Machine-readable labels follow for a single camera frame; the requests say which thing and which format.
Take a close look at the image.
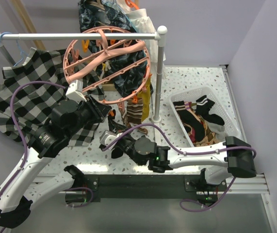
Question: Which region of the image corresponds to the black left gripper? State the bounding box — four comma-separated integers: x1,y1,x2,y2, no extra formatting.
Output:
66,93,112,138

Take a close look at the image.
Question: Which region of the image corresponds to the brown striped sock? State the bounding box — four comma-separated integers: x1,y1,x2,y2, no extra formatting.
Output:
126,98,143,126
119,109,131,128

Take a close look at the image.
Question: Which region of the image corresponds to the pink round clip hanger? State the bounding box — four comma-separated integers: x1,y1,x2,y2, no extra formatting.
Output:
63,26,150,104

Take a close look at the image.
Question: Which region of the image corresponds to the yellow sock with pattern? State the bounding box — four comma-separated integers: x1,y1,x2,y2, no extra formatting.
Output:
141,74,153,121

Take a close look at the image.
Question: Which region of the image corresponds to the black striped sock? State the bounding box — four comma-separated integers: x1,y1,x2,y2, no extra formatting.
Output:
173,101,205,142

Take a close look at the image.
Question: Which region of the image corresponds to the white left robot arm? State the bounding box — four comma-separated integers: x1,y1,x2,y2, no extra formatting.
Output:
0,97,112,229

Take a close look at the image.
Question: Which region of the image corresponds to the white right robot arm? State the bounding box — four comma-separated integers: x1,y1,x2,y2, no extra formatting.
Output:
99,128,257,191

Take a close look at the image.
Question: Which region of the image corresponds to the orange plastic hanger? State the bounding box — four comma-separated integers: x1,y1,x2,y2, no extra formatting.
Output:
125,0,139,10

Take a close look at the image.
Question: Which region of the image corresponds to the dark blue patterned garment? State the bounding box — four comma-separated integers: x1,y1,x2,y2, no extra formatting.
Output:
78,0,147,97

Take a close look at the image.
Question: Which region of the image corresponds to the black white checkered shirt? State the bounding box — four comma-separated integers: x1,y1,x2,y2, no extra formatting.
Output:
0,48,106,148

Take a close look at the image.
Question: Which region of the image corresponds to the white garment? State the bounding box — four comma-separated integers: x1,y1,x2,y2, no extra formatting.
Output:
116,0,160,64

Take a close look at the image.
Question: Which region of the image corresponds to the white clothes rack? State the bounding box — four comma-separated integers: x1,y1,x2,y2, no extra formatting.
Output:
0,26,167,123

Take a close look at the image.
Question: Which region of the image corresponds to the teal garment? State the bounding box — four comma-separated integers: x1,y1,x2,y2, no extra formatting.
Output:
102,0,147,32

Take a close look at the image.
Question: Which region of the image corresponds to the white plastic basket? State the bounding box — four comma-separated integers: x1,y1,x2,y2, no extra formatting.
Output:
168,85,242,147

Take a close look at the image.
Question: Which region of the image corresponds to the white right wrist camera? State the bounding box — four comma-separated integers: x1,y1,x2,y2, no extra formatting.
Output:
99,131,117,151

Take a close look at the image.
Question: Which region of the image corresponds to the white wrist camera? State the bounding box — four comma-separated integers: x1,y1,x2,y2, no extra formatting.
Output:
99,131,117,151
65,80,86,103

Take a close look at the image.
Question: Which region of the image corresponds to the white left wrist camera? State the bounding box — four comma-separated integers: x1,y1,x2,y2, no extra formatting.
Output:
65,80,86,103

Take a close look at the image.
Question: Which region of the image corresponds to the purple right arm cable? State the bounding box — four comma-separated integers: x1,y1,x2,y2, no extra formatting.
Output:
100,123,257,158

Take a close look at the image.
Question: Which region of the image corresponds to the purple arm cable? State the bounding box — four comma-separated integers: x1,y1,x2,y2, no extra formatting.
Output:
0,81,67,221
100,123,257,158

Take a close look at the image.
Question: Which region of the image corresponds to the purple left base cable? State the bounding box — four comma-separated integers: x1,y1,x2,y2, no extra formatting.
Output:
66,187,96,208

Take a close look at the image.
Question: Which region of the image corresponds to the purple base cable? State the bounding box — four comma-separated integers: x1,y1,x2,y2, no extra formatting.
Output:
66,187,96,208
179,176,237,213

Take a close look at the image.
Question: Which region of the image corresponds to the light blue wire hanger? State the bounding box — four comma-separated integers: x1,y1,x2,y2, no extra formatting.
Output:
0,32,28,67

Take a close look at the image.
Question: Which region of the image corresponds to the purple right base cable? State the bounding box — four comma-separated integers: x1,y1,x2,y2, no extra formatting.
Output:
179,176,237,213

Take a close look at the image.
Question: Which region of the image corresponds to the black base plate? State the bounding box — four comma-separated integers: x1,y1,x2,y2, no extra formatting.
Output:
73,174,227,202

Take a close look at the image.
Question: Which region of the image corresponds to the wooden frame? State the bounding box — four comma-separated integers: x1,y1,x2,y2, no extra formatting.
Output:
12,0,46,50

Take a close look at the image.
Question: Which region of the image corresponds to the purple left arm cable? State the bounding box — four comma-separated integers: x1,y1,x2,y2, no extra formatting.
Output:
0,81,67,221

